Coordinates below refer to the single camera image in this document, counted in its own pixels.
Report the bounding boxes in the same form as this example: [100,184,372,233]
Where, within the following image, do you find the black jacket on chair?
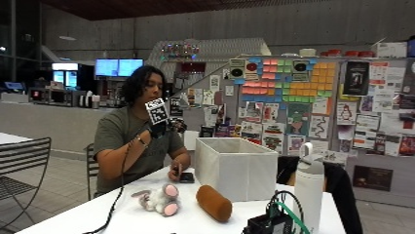
[277,155,365,234]

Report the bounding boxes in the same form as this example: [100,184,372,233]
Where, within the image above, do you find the brown cylindrical plush pillow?
[194,184,234,223]

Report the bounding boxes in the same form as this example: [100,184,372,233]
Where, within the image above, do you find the grey plush mouse pink ears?
[129,182,182,217]

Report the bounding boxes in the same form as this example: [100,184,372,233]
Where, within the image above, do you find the black electronic box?
[241,213,295,234]

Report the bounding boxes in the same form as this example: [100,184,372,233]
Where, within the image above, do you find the group of wall posters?
[169,59,415,158]

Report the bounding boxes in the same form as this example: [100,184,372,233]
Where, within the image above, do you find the blue monitor screen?
[95,58,120,78]
[118,58,145,78]

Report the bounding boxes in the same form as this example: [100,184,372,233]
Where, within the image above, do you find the dark brown poster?
[351,165,394,192]

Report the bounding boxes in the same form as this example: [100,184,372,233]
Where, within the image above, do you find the black metal slatted chair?
[0,136,53,230]

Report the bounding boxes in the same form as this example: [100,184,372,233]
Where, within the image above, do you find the black smartphone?
[178,172,196,184]

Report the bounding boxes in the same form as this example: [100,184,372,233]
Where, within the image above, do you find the white cube with black markers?
[144,97,170,126]

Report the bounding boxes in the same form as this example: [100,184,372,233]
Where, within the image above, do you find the black counter appliance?
[27,87,81,107]

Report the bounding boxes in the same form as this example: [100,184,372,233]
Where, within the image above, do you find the grey service counter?
[0,99,114,154]

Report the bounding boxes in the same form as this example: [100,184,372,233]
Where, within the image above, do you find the black glove cable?
[81,141,133,234]

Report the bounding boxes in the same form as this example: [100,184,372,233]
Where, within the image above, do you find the person in grey-green shirt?
[92,64,192,198]

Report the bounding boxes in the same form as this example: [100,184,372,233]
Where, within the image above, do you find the white cardboard box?
[375,41,408,59]

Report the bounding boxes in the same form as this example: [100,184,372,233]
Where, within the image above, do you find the lit drinks fridge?
[51,61,83,92]

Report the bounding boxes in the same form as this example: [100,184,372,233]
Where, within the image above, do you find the black framed poster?
[341,60,371,98]

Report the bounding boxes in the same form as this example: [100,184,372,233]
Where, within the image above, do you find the grid of coloured sticky notes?
[233,57,338,104]

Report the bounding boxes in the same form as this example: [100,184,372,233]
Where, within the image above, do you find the white fabric storage box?
[193,136,281,203]

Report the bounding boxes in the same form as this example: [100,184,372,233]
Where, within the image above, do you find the white water bottle grey lid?
[293,141,326,234]

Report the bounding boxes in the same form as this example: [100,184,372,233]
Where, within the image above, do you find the black looped cable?
[265,189,306,228]

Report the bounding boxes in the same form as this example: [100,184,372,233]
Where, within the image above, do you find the white round container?
[298,48,318,58]

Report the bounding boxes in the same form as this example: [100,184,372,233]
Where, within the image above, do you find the green cable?
[271,200,311,234]

